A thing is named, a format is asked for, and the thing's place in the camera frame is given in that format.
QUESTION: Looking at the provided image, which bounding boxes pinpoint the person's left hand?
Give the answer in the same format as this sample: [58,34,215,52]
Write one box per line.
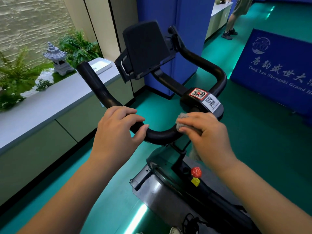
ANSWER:
[89,106,149,168]

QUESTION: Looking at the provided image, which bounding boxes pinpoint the person's right hand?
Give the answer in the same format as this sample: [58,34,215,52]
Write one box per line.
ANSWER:
[176,112,238,176]

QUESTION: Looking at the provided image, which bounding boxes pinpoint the grey cleaning cloth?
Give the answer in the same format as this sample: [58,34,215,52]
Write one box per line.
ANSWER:
[175,112,203,161]

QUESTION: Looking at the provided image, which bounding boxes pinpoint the person's right forearm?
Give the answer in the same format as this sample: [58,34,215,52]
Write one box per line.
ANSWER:
[214,159,312,234]

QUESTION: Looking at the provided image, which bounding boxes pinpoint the person's left forearm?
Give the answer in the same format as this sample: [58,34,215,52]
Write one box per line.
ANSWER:
[17,156,122,234]

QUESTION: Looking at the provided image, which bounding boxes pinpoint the black exercise bike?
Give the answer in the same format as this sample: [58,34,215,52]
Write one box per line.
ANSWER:
[133,156,247,234]

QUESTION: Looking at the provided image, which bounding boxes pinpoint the white plastic tray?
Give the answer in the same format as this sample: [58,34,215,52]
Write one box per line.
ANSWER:
[87,58,112,75]

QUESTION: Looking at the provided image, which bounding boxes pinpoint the green moss mat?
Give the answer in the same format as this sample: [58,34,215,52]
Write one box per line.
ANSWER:
[24,63,77,95]

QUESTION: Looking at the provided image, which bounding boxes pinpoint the long cabinet with grey top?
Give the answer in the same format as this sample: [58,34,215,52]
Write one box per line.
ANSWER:
[0,62,135,207]

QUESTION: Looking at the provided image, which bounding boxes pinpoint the small dark green shrub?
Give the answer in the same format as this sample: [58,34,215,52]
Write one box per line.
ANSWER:
[36,79,53,92]
[0,94,25,111]

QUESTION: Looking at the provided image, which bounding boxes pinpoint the patch of white pebbles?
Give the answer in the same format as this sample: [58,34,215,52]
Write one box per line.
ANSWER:
[20,68,55,98]

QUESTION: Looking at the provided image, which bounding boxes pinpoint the black tablet holder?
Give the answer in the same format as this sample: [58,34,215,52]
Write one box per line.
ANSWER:
[114,20,189,97]

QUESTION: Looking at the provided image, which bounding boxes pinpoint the grey stone pagoda lantern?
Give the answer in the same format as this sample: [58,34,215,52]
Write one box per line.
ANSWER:
[43,42,75,76]

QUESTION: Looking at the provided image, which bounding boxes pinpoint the large bushy fern plant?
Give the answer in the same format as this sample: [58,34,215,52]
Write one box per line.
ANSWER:
[58,29,103,69]

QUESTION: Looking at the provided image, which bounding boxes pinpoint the blue hotel banner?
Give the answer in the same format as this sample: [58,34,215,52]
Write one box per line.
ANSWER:
[230,28,312,117]

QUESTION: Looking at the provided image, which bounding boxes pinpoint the slim green fern plant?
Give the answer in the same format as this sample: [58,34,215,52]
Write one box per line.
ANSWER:
[0,48,53,95]

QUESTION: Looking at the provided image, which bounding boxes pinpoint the pale hallway cabinet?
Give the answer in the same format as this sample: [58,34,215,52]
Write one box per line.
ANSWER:
[205,1,234,41]

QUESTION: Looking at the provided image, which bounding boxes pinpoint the black exercise bike frame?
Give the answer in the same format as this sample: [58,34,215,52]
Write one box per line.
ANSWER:
[129,87,263,234]

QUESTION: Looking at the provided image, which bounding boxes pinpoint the blue wall pad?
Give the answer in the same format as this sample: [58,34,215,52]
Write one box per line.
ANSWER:
[136,0,216,99]

